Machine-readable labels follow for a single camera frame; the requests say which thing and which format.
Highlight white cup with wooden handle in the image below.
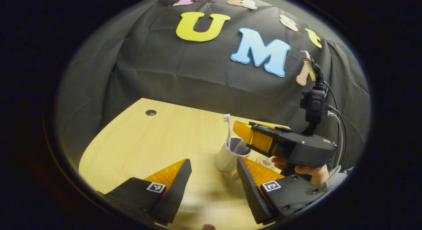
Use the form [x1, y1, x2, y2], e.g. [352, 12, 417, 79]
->
[215, 137, 252, 173]

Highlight wooden desktop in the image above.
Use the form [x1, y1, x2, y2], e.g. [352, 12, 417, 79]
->
[78, 98, 297, 230]

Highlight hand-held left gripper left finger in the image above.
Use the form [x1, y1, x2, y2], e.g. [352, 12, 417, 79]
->
[99, 158, 192, 224]

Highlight grey cable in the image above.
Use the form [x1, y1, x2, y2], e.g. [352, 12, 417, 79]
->
[327, 111, 343, 168]

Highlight black cable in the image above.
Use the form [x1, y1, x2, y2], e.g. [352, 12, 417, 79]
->
[323, 81, 347, 168]

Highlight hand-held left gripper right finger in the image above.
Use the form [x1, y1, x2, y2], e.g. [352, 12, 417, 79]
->
[237, 156, 330, 225]

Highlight black backdrop cloth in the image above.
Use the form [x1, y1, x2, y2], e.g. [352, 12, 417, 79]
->
[54, 0, 371, 164]

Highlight white toothbrush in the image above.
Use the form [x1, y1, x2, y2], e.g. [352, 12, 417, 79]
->
[224, 114, 232, 150]

